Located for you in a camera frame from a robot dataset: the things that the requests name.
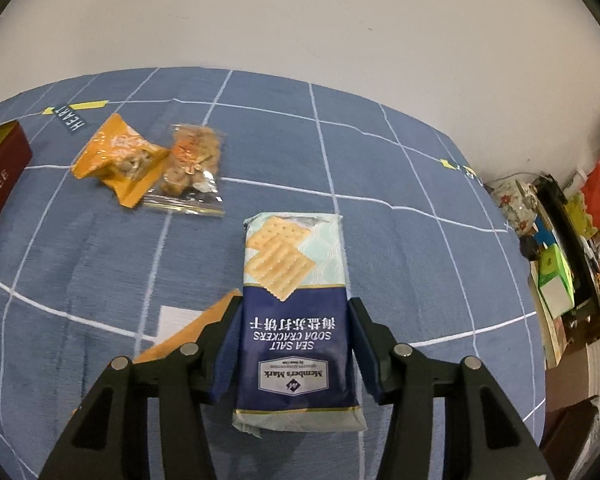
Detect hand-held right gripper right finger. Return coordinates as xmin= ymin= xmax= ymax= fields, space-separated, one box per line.
xmin=347 ymin=297 xmax=553 ymax=480

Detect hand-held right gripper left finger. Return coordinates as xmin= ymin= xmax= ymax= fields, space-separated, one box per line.
xmin=37 ymin=295 xmax=246 ymax=480

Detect blue white cracker packet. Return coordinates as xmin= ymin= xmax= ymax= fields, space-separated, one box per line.
xmin=231 ymin=212 xmax=368 ymax=433

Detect dark red tin box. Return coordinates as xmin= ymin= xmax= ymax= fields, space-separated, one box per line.
xmin=0 ymin=121 xmax=33 ymax=263

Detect orange flat packet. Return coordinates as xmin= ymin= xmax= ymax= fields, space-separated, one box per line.
xmin=132 ymin=290 xmax=241 ymax=365

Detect blue checked bedsheet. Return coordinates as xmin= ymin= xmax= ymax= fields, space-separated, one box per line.
xmin=0 ymin=67 xmax=548 ymax=480

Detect clear mixed nut packet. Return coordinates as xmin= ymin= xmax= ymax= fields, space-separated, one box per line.
xmin=142 ymin=124 xmax=227 ymax=218

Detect green carton box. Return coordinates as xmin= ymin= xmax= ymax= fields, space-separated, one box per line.
xmin=536 ymin=246 xmax=577 ymax=318

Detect floral cloth bag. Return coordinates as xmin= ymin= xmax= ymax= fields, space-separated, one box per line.
xmin=490 ymin=179 xmax=537 ymax=237

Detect cardboard box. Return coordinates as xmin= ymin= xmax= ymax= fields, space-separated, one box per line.
xmin=545 ymin=332 xmax=600 ymax=413

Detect dark brown furniture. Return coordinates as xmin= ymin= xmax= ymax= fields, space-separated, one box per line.
xmin=540 ymin=395 xmax=600 ymax=480

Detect orange nut packet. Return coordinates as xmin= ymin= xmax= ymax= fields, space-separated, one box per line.
xmin=70 ymin=113 xmax=168 ymax=208

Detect cluttered items beside table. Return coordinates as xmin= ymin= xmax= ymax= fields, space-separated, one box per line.
xmin=532 ymin=175 xmax=600 ymax=321

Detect yellow green bag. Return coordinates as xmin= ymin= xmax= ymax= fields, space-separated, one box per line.
xmin=565 ymin=194 xmax=598 ymax=238

